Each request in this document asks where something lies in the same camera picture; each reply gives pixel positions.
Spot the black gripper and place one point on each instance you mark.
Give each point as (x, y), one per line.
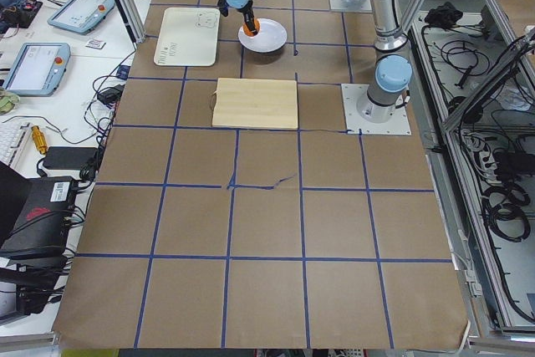
(246, 13)

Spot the orange fruit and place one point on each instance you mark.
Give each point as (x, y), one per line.
(251, 28)

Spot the white ceramic plate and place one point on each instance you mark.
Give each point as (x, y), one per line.
(271, 37)

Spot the cream bear tray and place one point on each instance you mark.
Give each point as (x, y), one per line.
(188, 37)

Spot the bamboo cutting board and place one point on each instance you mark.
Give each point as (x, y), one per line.
(256, 104)

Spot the upper teach pendant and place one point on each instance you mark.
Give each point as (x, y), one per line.
(81, 16)

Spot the teach pendant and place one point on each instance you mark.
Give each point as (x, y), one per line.
(38, 69)
(81, 16)

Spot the lower teach pendant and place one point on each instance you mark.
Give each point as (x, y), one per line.
(38, 69)

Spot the black power adapter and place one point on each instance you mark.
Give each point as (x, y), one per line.
(68, 158)

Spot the gold cylindrical tool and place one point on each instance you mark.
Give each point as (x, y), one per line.
(39, 140)

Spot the white keyboard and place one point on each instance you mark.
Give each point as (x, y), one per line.
(14, 137)

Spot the black computer box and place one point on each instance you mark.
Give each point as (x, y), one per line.
(35, 215)

